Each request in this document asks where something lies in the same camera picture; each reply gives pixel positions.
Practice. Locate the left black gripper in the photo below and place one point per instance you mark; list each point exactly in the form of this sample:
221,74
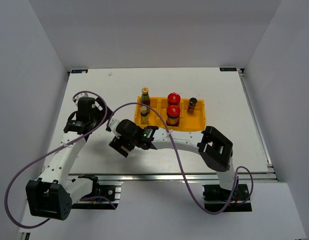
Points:
101,112

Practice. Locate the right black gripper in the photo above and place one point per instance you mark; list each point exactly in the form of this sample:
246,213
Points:
117,143

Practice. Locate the small beige-cap sauce bottle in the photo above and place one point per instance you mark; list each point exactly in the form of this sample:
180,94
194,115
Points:
144,119

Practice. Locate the tall yellow-cap sauce bottle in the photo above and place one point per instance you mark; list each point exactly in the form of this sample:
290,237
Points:
145,98

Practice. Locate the red-lid jar front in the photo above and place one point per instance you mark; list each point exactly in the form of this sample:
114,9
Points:
173,115

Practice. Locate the red-lid jar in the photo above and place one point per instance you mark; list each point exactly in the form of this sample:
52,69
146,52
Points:
173,99
173,115

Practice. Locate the black-cap spice bottle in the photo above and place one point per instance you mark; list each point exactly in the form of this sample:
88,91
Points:
191,105

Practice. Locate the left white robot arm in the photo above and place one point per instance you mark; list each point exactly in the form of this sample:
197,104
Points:
50,195

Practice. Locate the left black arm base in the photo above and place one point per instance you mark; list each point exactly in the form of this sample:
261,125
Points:
102,192

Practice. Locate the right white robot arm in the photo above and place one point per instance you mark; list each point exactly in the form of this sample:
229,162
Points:
215,149

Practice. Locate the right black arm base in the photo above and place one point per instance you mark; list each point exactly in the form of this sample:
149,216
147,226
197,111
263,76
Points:
215,198

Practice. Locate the left blue table label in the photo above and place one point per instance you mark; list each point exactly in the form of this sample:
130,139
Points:
78,71

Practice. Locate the blue table label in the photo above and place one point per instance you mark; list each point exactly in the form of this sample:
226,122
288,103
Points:
78,71
228,69

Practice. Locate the yellow three-compartment bin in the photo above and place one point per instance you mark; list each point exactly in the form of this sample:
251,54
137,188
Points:
182,120

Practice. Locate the right blue table label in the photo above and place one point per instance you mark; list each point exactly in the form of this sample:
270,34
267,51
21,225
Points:
228,69

